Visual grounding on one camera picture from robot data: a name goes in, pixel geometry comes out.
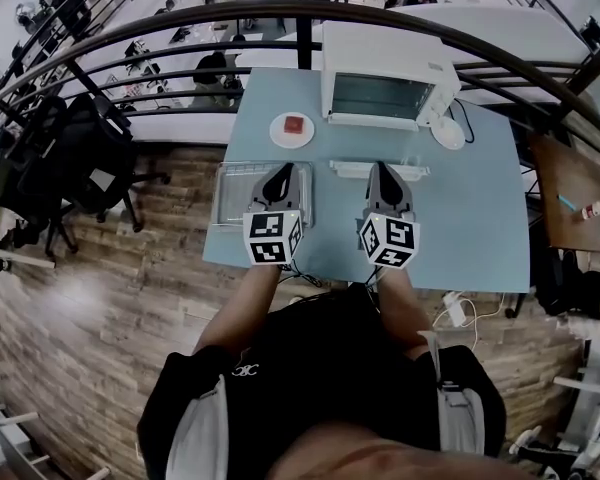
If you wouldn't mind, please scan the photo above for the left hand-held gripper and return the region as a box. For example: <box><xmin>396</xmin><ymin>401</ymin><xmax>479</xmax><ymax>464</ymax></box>
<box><xmin>243</xmin><ymin>163</ymin><xmax>305</xmax><ymax>268</ymax></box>

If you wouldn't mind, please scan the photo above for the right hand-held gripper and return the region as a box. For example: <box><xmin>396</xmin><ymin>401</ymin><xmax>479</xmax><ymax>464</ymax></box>
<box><xmin>357</xmin><ymin>162</ymin><xmax>421</xmax><ymax>269</ymax></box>

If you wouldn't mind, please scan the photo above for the grey metal baking tray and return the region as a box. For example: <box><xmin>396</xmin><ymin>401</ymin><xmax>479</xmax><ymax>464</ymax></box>
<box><xmin>212</xmin><ymin>160</ymin><xmax>315</xmax><ymax>229</ymax></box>

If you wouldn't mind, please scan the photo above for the wire oven rack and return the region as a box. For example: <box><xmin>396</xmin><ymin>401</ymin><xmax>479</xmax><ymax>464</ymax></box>
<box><xmin>214</xmin><ymin>161</ymin><xmax>314</xmax><ymax>227</ymax></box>

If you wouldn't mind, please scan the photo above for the person's left forearm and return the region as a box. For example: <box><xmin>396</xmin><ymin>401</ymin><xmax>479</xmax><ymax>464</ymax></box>
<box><xmin>199</xmin><ymin>265</ymin><xmax>281</xmax><ymax>354</ymax></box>

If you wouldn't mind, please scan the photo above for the person's right forearm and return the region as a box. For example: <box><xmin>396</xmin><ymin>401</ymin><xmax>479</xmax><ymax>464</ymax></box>
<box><xmin>377</xmin><ymin>267</ymin><xmax>434</xmax><ymax>359</ymax></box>

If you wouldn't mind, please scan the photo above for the white toaster oven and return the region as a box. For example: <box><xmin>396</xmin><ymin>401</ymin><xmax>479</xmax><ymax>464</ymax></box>
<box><xmin>320</xmin><ymin>20</ymin><xmax>460</xmax><ymax>182</ymax></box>

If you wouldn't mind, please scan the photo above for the white round plate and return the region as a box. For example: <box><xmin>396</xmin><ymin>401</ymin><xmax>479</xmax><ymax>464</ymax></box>
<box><xmin>269</xmin><ymin>111</ymin><xmax>316</xmax><ymax>149</ymax></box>
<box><xmin>431</xmin><ymin>115</ymin><xmax>467</xmax><ymax>151</ymax></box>

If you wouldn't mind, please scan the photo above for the white power strip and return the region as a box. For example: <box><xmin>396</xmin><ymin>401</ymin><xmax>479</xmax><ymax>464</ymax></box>
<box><xmin>442</xmin><ymin>291</ymin><xmax>469</xmax><ymax>327</ymax></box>

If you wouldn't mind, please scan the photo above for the black metal railing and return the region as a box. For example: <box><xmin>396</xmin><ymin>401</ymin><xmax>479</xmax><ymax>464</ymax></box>
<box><xmin>0</xmin><ymin>3</ymin><xmax>600</xmax><ymax>169</ymax></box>

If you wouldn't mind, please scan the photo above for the black office chair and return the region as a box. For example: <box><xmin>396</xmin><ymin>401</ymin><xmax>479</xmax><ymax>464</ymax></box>
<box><xmin>54</xmin><ymin>92</ymin><xmax>171</xmax><ymax>234</ymax></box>
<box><xmin>0</xmin><ymin>95</ymin><xmax>81</xmax><ymax>257</ymax></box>

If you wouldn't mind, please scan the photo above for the person's black shirt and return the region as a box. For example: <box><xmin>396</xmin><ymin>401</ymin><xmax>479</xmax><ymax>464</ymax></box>
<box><xmin>137</xmin><ymin>287</ymin><xmax>507</xmax><ymax>480</ymax></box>

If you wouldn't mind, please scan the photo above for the brown wooden table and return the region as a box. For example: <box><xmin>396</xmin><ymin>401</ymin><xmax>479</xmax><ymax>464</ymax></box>
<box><xmin>527</xmin><ymin>130</ymin><xmax>600</xmax><ymax>255</ymax></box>

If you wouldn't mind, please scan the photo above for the black chair with clothes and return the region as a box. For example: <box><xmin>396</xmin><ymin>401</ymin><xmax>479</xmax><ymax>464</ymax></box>
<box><xmin>534</xmin><ymin>247</ymin><xmax>600</xmax><ymax>319</ymax></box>

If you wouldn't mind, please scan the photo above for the person's chin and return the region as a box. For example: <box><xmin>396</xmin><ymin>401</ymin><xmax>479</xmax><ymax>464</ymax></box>
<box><xmin>269</xmin><ymin>425</ymin><xmax>546</xmax><ymax>480</ymax></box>

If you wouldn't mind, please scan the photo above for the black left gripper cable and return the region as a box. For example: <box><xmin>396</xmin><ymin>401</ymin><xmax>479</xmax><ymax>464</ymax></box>
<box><xmin>279</xmin><ymin>262</ymin><xmax>324</xmax><ymax>289</ymax></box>

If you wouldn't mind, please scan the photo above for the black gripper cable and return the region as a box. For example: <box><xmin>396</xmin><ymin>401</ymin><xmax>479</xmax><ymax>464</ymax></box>
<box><xmin>279</xmin><ymin>262</ymin><xmax>324</xmax><ymax>289</ymax></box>
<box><xmin>364</xmin><ymin>267</ymin><xmax>384</xmax><ymax>314</ymax></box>

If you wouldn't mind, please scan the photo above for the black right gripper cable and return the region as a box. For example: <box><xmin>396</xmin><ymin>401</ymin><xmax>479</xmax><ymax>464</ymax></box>
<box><xmin>364</xmin><ymin>267</ymin><xmax>384</xmax><ymax>314</ymax></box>

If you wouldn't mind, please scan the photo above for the thin black cable loop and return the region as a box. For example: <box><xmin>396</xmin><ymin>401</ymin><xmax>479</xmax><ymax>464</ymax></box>
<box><xmin>448</xmin><ymin>98</ymin><xmax>476</xmax><ymax>145</ymax></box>

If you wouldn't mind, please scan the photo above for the white floor cable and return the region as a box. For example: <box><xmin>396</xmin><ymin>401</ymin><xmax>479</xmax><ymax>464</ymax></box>
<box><xmin>432</xmin><ymin>292</ymin><xmax>506</xmax><ymax>329</ymax></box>

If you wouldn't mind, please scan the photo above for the grey shoulder strap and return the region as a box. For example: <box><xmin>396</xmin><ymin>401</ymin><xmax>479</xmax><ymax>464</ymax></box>
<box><xmin>417</xmin><ymin>330</ymin><xmax>486</xmax><ymax>455</ymax></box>
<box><xmin>165</xmin><ymin>373</ymin><xmax>230</xmax><ymax>480</ymax></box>

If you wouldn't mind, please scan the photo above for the white wooden shelf frame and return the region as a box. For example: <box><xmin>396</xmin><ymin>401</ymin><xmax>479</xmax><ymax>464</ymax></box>
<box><xmin>0</xmin><ymin>392</ymin><xmax>111</xmax><ymax>480</ymax></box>

